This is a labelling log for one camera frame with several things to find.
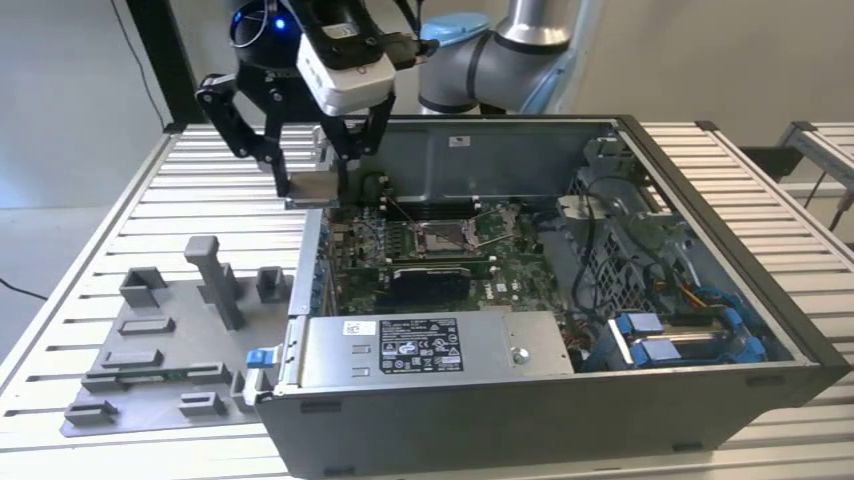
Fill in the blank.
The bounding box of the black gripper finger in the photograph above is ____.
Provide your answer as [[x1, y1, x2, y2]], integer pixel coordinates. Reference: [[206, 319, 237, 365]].
[[194, 73, 296, 200], [318, 94, 396, 207]]

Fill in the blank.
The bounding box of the silver CPU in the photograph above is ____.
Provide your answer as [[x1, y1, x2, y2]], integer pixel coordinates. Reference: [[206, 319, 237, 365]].
[[282, 172, 341, 210]]

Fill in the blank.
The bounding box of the black RAM slot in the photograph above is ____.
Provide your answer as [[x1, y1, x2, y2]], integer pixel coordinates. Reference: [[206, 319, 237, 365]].
[[384, 253, 500, 267], [378, 195, 482, 211]]

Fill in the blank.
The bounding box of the CPU socket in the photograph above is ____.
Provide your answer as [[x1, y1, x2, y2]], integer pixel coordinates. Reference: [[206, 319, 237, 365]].
[[412, 219, 482, 257]]

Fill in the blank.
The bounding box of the black graphics card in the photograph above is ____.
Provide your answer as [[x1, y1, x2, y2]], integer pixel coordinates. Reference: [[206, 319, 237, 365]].
[[388, 263, 473, 307]]

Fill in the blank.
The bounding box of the green motherboard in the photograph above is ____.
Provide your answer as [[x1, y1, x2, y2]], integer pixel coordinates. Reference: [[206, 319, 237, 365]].
[[325, 199, 568, 321]]

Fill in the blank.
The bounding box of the grey parts rack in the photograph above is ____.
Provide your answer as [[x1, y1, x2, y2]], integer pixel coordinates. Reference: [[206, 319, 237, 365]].
[[58, 234, 298, 441]]

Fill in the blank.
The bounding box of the silver power supply unit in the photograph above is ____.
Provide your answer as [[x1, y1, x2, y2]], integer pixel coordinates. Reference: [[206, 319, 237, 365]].
[[292, 309, 576, 390]]

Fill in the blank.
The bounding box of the grey metal drive cage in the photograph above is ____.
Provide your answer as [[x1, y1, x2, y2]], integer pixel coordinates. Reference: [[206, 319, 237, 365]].
[[539, 139, 795, 371]]

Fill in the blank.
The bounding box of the green RAM stick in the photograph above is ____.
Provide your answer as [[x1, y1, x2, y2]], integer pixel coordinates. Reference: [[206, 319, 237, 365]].
[[85, 366, 225, 382]]

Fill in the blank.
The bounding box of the black PC case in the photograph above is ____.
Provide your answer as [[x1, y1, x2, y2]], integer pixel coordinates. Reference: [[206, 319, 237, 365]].
[[256, 113, 848, 480]]

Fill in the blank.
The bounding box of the black box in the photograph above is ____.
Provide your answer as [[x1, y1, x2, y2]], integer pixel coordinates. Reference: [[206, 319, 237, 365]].
[[736, 145, 801, 184]]

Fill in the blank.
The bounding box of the blue disk carrier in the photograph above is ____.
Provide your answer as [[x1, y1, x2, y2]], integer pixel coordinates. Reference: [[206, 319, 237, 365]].
[[599, 293, 768, 371]]

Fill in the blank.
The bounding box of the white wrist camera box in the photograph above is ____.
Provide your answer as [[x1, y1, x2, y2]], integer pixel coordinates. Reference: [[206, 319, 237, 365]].
[[294, 32, 396, 116]]

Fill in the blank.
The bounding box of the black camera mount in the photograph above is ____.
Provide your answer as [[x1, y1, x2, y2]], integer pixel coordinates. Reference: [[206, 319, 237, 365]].
[[292, 0, 438, 69]]

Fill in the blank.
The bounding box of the black vertical post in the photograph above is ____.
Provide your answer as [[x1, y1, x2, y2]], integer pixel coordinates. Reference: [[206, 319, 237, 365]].
[[125, 0, 208, 127]]

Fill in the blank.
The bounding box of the thin black wall cable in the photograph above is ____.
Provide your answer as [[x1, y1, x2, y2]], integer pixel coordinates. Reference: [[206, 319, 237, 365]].
[[108, 0, 169, 134]]

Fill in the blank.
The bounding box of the tall rack post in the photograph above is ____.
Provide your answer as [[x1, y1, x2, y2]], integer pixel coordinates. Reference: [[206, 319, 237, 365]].
[[184, 234, 245, 332]]

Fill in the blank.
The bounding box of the black case wire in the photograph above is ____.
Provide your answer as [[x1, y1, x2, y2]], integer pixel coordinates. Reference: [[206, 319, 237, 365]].
[[571, 174, 675, 321]]

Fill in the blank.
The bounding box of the black floor cable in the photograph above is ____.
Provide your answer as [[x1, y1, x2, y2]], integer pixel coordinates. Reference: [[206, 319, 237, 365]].
[[0, 277, 49, 302]]

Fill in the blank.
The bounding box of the red yellow wire bundle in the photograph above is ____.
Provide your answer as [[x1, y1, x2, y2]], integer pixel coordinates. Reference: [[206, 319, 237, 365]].
[[649, 277, 719, 314]]

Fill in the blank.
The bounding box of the aluminium frame table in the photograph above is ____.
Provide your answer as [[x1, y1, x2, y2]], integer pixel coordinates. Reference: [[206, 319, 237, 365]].
[[776, 119, 854, 189]]

